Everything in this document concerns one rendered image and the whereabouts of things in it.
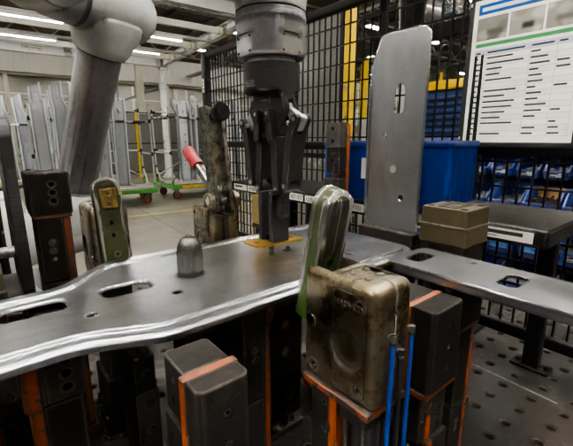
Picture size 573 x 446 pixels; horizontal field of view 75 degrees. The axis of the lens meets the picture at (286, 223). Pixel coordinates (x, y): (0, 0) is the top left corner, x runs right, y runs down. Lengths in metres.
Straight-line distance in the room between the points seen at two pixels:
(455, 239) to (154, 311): 0.44
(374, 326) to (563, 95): 0.67
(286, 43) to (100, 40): 0.60
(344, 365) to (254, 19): 0.39
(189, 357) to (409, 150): 0.50
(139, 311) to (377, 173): 0.50
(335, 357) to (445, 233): 0.33
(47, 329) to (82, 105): 0.75
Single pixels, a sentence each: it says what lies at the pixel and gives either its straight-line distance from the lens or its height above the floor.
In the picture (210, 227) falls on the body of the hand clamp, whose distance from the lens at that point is 0.64.
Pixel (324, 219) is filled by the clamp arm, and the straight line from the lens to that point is 0.34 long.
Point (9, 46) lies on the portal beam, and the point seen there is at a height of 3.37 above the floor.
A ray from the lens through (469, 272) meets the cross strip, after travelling 0.52.
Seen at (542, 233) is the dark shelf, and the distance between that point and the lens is 0.67.
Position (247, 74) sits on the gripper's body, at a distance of 0.51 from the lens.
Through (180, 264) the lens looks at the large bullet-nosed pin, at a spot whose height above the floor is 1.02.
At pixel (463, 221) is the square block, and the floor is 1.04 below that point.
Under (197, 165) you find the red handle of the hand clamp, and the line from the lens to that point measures 0.70.
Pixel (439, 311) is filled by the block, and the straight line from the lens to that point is 0.45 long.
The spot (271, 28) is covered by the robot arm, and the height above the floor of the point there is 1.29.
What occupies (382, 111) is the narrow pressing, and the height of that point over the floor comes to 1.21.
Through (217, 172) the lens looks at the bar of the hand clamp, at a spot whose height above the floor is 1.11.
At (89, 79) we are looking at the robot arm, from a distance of 1.06.
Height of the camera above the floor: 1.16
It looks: 13 degrees down
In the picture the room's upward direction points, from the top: straight up
